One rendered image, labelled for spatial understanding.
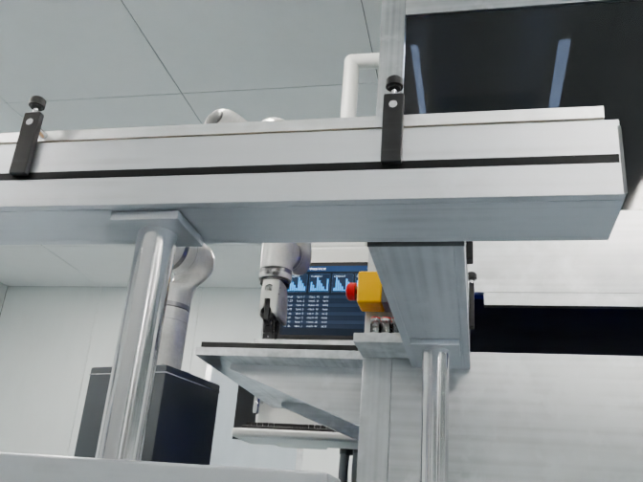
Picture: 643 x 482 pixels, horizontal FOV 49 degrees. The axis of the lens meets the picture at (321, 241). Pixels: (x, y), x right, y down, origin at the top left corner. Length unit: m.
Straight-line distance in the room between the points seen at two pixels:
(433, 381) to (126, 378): 0.66
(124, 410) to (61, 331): 7.83
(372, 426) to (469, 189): 0.86
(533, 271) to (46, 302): 7.67
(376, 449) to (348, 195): 0.84
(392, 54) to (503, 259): 0.64
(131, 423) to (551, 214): 0.53
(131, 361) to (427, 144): 0.42
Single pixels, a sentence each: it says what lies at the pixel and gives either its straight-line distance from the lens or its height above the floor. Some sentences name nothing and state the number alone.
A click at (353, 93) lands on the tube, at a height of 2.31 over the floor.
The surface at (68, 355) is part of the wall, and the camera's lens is 8.54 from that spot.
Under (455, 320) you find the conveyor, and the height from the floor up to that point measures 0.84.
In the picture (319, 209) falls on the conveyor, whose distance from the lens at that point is 0.84.
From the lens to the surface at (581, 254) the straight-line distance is 1.67.
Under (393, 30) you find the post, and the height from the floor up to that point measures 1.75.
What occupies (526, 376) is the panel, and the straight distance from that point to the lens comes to 1.57.
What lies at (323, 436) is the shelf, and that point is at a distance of 2.39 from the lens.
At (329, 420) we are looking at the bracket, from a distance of 2.20.
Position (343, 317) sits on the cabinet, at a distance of 2.70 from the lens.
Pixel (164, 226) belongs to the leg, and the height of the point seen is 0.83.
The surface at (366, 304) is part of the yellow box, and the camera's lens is 1.55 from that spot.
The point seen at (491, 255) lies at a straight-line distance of 1.65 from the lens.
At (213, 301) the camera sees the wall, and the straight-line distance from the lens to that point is 7.98.
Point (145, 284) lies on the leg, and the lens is 0.88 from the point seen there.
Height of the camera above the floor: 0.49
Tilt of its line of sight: 22 degrees up
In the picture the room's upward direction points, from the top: 5 degrees clockwise
